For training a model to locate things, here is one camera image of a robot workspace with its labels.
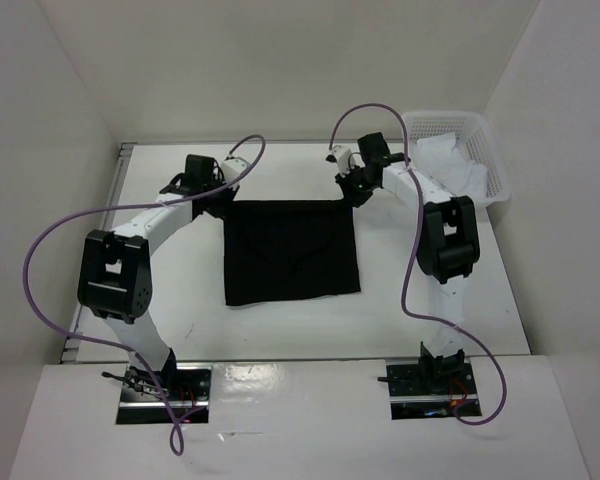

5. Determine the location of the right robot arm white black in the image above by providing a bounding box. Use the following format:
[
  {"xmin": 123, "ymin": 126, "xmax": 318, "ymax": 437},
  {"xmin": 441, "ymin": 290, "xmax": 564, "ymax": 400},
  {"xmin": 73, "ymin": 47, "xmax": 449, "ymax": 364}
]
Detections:
[{"xmin": 327, "ymin": 132, "xmax": 480, "ymax": 393}]

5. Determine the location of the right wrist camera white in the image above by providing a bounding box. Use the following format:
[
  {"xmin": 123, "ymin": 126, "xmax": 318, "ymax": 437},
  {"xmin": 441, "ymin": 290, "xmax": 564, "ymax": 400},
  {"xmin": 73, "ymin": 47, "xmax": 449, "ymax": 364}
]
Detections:
[{"xmin": 325, "ymin": 145, "xmax": 356, "ymax": 176}]

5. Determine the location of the purple cable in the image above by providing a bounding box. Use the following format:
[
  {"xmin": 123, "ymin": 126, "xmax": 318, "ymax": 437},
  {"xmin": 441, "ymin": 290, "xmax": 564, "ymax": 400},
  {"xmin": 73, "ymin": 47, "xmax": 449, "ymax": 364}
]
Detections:
[
  {"xmin": 23, "ymin": 134, "xmax": 267, "ymax": 457},
  {"xmin": 328, "ymin": 102, "xmax": 509, "ymax": 427}
]

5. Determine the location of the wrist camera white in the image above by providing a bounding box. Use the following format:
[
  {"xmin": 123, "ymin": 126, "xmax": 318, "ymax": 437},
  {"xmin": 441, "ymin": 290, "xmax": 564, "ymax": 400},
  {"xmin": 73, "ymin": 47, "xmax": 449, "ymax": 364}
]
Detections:
[
  {"xmin": 220, "ymin": 157, "xmax": 250, "ymax": 188},
  {"xmin": 325, "ymin": 145, "xmax": 356, "ymax": 176}
]

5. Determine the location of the white perforated plastic basket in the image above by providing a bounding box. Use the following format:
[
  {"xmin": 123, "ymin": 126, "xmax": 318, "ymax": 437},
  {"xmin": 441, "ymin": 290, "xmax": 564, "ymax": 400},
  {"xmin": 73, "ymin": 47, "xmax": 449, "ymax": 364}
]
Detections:
[{"xmin": 402, "ymin": 110, "xmax": 510, "ymax": 208}]

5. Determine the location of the black skirt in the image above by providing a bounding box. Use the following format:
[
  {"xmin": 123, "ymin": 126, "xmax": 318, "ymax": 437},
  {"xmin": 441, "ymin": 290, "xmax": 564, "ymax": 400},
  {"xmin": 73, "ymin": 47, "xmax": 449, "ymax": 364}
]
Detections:
[{"xmin": 223, "ymin": 199, "xmax": 361, "ymax": 307}]

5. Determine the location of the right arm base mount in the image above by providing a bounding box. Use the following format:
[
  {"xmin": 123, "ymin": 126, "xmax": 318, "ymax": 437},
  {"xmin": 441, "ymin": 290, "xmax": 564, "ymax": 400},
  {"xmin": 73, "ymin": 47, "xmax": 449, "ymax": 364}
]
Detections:
[{"xmin": 377, "ymin": 361, "xmax": 482, "ymax": 420}]

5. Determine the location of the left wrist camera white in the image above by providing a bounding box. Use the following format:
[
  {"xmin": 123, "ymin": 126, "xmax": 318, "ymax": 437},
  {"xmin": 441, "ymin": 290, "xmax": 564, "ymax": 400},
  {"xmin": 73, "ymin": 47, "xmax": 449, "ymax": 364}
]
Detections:
[{"xmin": 220, "ymin": 157, "xmax": 250, "ymax": 188}]

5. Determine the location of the white skirt in basket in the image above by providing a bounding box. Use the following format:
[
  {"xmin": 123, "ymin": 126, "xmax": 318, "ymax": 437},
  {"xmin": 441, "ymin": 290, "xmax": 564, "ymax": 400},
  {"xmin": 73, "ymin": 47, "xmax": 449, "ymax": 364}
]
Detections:
[{"xmin": 416, "ymin": 133, "xmax": 489, "ymax": 201}]

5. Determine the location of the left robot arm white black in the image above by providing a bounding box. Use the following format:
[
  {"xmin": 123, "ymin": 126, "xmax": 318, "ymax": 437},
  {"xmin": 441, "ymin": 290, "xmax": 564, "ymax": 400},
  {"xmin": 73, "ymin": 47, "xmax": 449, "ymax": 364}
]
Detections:
[{"xmin": 77, "ymin": 154, "xmax": 250, "ymax": 400}]

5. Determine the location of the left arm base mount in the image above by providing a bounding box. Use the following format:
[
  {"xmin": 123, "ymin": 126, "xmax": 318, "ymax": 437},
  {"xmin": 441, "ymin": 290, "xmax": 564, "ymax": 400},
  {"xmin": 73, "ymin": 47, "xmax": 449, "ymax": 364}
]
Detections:
[{"xmin": 101, "ymin": 364, "xmax": 212, "ymax": 425}]

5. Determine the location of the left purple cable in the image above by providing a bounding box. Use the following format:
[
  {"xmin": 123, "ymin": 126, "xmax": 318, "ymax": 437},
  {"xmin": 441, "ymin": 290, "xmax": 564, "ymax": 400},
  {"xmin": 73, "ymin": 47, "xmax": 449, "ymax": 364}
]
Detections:
[{"xmin": 23, "ymin": 134, "xmax": 267, "ymax": 457}]

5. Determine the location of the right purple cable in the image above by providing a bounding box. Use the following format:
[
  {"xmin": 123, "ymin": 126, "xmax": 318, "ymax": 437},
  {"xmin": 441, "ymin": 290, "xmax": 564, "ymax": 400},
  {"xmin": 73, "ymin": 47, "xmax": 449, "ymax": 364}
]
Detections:
[{"xmin": 328, "ymin": 102, "xmax": 509, "ymax": 427}]

